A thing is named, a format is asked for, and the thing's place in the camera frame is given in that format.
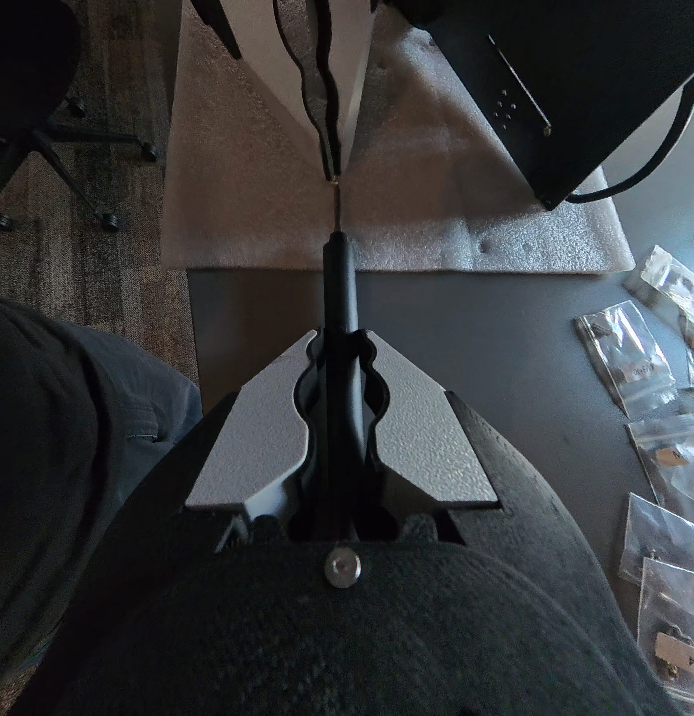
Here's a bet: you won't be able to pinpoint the black screwdriver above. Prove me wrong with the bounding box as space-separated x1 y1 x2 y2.
320 185 363 540

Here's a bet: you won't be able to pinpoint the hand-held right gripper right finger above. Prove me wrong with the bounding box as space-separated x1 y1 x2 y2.
355 329 500 521

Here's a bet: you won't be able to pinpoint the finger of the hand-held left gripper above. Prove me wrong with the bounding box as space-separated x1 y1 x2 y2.
219 0 333 181
315 0 377 180

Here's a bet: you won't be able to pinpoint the black cable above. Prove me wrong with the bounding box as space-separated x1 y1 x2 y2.
565 64 694 205

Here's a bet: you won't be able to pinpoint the black office chair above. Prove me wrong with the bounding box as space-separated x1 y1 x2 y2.
0 0 159 231

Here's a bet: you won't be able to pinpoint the dark grey desk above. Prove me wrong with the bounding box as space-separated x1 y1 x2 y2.
187 162 694 700

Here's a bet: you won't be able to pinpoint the grey foam sheet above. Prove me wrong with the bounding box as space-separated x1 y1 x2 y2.
159 0 637 276

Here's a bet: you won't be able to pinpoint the person's grey trousers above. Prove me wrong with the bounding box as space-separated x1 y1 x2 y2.
73 323 203 448

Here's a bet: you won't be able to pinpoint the black metal base plate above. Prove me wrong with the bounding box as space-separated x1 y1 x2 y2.
406 0 694 211

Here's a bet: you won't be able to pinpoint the group of small screw bags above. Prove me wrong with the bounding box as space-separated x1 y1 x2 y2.
575 245 694 697

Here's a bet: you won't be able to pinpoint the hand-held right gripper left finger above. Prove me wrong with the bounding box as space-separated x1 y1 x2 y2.
185 328 330 521

